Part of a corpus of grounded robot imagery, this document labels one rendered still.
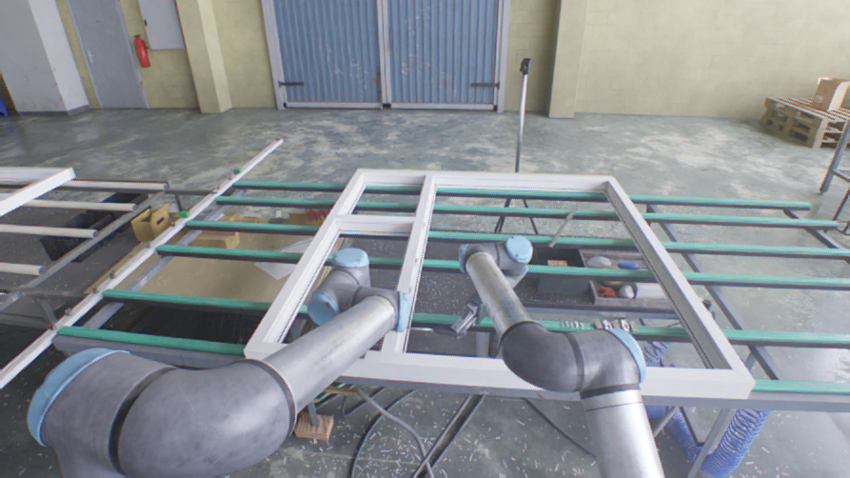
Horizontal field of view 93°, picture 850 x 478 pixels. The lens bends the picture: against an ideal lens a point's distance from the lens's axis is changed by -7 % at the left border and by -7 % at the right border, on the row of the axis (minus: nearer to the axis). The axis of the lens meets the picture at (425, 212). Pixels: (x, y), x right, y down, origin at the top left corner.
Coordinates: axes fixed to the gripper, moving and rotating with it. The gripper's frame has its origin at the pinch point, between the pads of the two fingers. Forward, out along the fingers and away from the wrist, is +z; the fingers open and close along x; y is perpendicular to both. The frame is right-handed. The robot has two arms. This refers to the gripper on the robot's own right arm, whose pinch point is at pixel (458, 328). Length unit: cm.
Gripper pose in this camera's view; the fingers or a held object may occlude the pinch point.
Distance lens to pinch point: 142.9
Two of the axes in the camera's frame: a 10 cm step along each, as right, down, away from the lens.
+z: -6.7, 5.8, -4.6
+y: -7.4, -4.8, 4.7
